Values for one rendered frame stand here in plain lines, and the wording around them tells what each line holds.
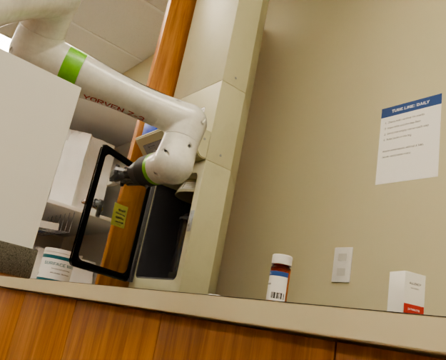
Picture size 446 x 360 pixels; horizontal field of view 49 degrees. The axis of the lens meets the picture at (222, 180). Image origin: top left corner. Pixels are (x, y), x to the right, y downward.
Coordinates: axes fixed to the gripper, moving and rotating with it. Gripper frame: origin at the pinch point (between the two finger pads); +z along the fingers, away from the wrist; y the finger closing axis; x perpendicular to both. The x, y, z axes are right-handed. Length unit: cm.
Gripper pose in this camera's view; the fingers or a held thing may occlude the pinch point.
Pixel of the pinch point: (113, 180)
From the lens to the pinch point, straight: 159.9
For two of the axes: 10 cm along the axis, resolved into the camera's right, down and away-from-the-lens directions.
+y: -7.6, -3.3, -5.7
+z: -6.3, 1.3, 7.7
